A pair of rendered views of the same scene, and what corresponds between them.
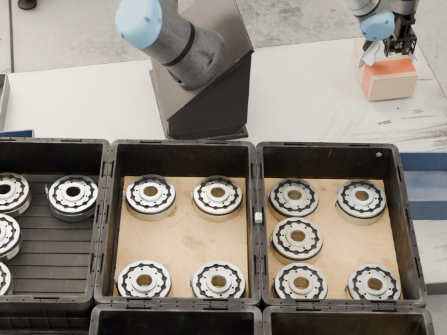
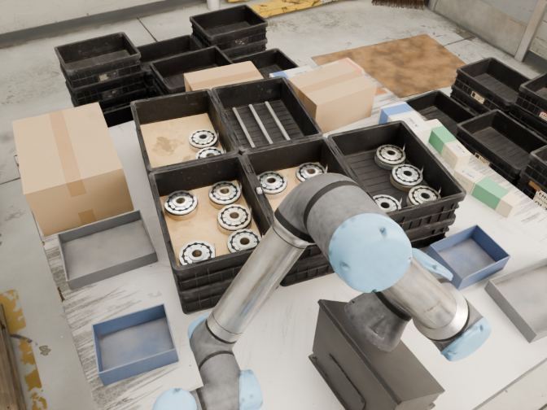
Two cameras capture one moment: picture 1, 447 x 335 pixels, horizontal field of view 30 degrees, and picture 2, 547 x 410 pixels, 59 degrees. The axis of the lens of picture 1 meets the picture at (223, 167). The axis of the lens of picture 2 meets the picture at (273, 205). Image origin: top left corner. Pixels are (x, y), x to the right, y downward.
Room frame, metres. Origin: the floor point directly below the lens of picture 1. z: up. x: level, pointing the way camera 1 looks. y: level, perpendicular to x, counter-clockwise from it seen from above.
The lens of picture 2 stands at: (1.98, -0.36, 1.95)
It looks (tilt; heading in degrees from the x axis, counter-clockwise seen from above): 46 degrees down; 161
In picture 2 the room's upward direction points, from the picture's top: 2 degrees clockwise
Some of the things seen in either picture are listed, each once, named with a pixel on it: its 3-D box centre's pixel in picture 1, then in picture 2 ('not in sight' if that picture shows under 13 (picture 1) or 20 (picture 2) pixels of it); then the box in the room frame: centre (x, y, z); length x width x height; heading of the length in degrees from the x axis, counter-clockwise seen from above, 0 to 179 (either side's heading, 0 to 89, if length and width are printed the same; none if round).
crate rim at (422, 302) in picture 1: (334, 221); (211, 208); (1.00, -0.22, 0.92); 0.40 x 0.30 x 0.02; 2
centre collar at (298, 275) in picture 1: (300, 283); (224, 191); (0.89, -0.16, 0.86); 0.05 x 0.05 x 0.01
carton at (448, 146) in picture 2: not in sight; (444, 143); (0.73, 0.78, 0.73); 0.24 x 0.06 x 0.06; 3
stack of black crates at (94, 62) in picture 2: not in sight; (106, 85); (-0.65, -0.52, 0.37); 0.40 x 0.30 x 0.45; 103
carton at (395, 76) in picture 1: (383, 67); not in sight; (1.65, -0.41, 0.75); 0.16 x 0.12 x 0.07; 13
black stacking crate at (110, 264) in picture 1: (180, 234); (305, 197); (0.99, 0.08, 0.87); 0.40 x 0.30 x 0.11; 2
